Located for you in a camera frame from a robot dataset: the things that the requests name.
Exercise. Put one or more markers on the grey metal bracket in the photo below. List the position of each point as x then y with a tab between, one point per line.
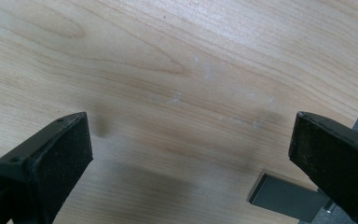
287	197

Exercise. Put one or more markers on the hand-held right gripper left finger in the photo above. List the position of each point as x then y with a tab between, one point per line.
52	165

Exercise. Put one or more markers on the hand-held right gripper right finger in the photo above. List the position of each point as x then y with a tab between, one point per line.
338	155

